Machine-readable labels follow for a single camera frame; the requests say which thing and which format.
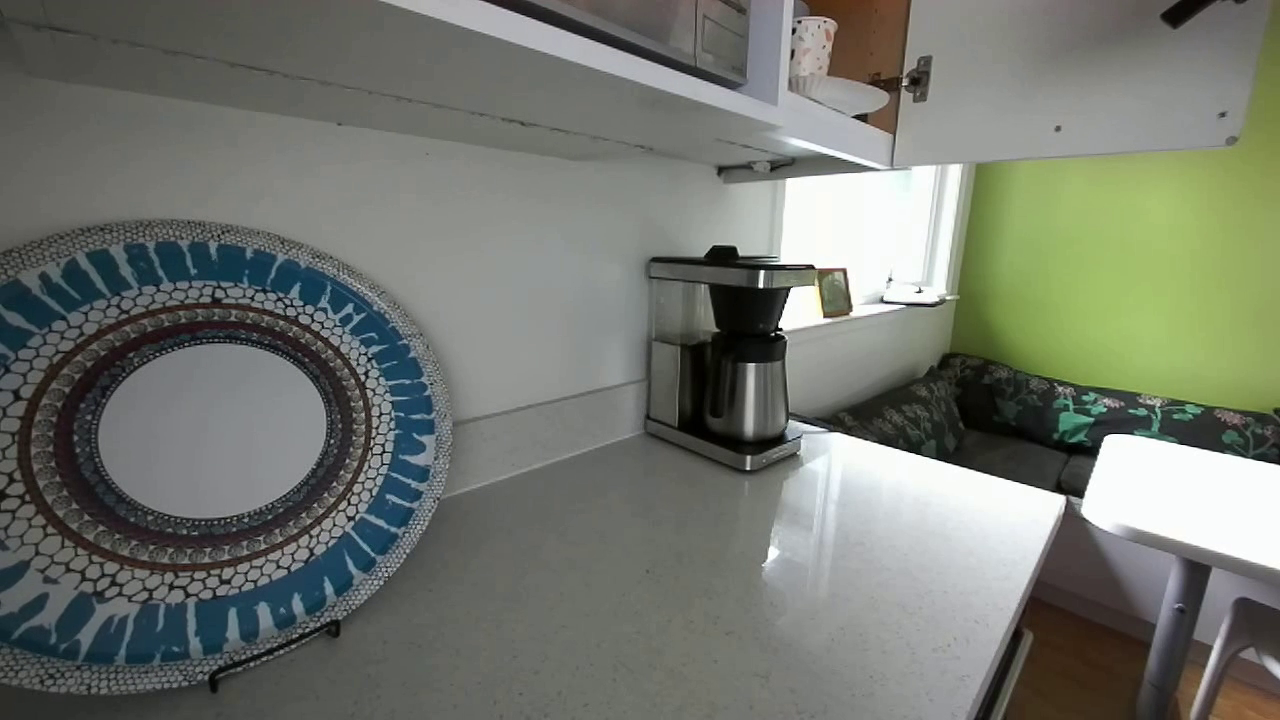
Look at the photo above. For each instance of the white paper plate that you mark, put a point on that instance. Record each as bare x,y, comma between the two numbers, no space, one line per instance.
847,92

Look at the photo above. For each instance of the dotted white paper cup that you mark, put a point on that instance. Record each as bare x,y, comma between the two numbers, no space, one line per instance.
815,45

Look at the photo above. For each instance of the white open cabinet door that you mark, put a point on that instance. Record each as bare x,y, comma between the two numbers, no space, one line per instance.
1064,80

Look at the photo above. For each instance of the metal cabinet hinge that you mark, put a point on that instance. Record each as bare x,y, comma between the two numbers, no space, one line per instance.
906,80

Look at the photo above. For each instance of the white upper cabinet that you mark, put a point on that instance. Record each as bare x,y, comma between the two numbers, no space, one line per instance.
402,80

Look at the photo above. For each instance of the bright window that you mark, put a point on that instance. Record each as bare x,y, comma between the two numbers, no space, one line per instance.
867,227

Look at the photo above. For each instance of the dark floral sofa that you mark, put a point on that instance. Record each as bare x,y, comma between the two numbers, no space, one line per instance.
1135,412

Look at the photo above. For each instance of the white dining table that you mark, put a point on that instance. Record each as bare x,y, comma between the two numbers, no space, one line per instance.
1187,501

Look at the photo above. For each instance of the dark patterned cushion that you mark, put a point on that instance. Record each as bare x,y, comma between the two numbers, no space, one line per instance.
914,420

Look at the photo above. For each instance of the steel drip coffee maker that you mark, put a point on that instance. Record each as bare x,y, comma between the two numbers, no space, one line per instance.
725,282

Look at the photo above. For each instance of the silver microwave oven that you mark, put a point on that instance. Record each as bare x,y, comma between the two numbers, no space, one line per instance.
641,24

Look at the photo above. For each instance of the stainless steel coffee carafe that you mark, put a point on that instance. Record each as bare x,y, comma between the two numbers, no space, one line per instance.
747,392

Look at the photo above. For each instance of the grey metal chair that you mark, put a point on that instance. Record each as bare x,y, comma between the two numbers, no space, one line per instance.
1241,653

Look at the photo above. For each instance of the blue patterned decorative plate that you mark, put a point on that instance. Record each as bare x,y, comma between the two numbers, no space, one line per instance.
215,453

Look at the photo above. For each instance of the small picture frame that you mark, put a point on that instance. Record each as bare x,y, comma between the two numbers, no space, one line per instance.
833,292

